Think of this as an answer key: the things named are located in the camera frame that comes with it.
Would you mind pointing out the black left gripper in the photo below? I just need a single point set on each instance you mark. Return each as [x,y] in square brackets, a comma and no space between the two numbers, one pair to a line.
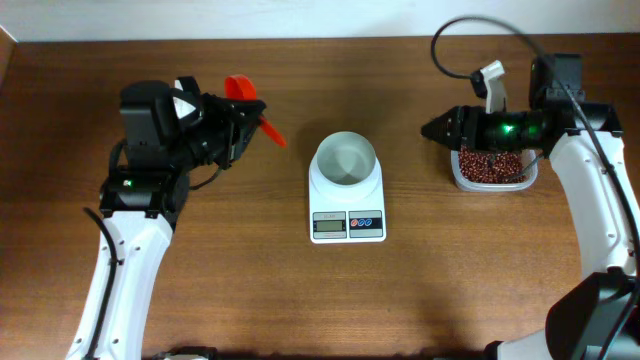
[230,132]

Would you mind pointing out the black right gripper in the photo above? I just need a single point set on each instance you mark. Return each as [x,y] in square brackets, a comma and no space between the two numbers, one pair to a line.
[470,128]

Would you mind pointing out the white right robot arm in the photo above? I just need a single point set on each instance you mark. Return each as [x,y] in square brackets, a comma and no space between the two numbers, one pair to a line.
[599,318]

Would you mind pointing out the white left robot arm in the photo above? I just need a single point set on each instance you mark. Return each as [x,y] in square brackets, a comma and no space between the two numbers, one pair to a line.
[170,130]

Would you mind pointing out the white round bowl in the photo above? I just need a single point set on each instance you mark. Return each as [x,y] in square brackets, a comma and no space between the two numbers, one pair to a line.
[345,158]

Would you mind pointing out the white digital kitchen scale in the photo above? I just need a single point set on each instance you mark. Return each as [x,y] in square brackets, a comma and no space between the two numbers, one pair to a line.
[341,214]

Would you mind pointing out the red adzuki beans in container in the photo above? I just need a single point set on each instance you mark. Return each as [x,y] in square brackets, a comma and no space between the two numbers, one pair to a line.
[501,168]

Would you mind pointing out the clear plastic bean container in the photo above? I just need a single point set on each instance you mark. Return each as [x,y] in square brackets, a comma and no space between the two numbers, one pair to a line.
[529,160]

